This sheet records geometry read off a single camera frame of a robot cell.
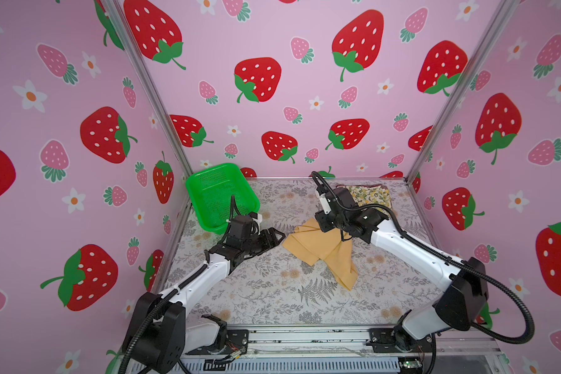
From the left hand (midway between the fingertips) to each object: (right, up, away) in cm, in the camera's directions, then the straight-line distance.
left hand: (280, 237), depth 83 cm
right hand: (+14, +9, -1) cm, 16 cm away
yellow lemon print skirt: (+40, +16, +28) cm, 51 cm away
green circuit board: (+41, -37, -11) cm, 57 cm away
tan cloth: (+13, -4, +8) cm, 16 cm away
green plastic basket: (-37, +20, +34) cm, 54 cm away
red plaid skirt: (+53, +8, +27) cm, 60 cm away
